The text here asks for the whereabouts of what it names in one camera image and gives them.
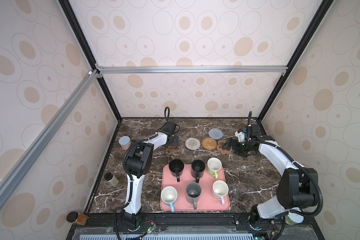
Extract multicolour woven round coaster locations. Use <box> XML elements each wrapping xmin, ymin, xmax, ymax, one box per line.
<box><xmin>185</xmin><ymin>138</ymin><xmax>201</xmax><ymax>151</ymax></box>

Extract cork paw print coaster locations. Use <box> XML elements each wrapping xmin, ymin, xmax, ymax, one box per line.
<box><xmin>217</xmin><ymin>140</ymin><xmax>233</xmax><ymax>155</ymax></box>

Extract blue woven round coaster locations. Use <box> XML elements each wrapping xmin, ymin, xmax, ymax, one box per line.
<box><xmin>209</xmin><ymin>129</ymin><xmax>224</xmax><ymax>140</ymax></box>

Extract rattan woven round coaster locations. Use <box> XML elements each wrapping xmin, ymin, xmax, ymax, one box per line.
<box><xmin>202</xmin><ymin>138</ymin><xmax>217</xmax><ymax>151</ymax></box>

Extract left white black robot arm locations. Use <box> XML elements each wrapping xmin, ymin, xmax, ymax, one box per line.
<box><xmin>115</xmin><ymin>132</ymin><xmax>179</xmax><ymax>229</ymax></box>

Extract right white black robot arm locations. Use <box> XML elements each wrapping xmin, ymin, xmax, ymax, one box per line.
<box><xmin>222</xmin><ymin>135</ymin><xmax>324</xmax><ymax>225</ymax></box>

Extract black mug back left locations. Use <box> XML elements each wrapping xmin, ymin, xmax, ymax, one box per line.
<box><xmin>169</xmin><ymin>159</ymin><xmax>185</xmax><ymax>182</ymax></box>

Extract black mug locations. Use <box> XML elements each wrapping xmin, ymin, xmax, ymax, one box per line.
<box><xmin>191</xmin><ymin>160</ymin><xmax>206</xmax><ymax>184</ymax></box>
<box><xmin>169</xmin><ymin>159</ymin><xmax>185</xmax><ymax>182</ymax></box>

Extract black mug back middle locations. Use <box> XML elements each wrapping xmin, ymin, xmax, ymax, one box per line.
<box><xmin>191</xmin><ymin>160</ymin><xmax>206</xmax><ymax>184</ymax></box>

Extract pink tray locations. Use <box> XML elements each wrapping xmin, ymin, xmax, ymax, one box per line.
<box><xmin>160</xmin><ymin>164</ymin><xmax>230</xmax><ymax>212</ymax></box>

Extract grey lidded pink jar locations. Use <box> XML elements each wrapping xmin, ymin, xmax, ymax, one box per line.
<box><xmin>119</xmin><ymin>136</ymin><xmax>131</xmax><ymax>150</ymax></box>

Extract grey mug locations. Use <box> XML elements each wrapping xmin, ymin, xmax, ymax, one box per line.
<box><xmin>186</xmin><ymin>183</ymin><xmax>202</xmax><ymax>210</ymax></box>

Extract small clear bottle black cap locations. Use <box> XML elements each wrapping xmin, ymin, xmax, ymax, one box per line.
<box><xmin>104</xmin><ymin>172</ymin><xmax>119</xmax><ymax>187</ymax></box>

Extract green jar white lid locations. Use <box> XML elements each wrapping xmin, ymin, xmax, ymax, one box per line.
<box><xmin>285</xmin><ymin>210</ymin><xmax>304</xmax><ymax>225</ymax></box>

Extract amber spice jar black cap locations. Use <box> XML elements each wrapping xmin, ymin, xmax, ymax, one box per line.
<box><xmin>66</xmin><ymin>212</ymin><xmax>89</xmax><ymax>226</ymax></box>

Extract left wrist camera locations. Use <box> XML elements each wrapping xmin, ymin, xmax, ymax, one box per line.
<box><xmin>162</xmin><ymin>122</ymin><xmax>179</xmax><ymax>135</ymax></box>

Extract white mug pink handle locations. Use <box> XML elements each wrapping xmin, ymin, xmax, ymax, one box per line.
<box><xmin>212</xmin><ymin>180</ymin><xmax>229</xmax><ymax>205</ymax></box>

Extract white mug blue handle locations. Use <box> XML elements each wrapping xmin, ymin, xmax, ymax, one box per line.
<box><xmin>161</xmin><ymin>186</ymin><xmax>178</xmax><ymax>213</ymax></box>

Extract horizontal aluminium frame bar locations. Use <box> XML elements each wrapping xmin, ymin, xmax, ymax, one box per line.
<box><xmin>89</xmin><ymin>65</ymin><xmax>288</xmax><ymax>76</ymax></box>

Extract diagonal aluminium frame bar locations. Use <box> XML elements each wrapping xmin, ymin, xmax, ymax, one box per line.
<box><xmin>0</xmin><ymin>69</ymin><xmax>99</xmax><ymax>210</ymax></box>

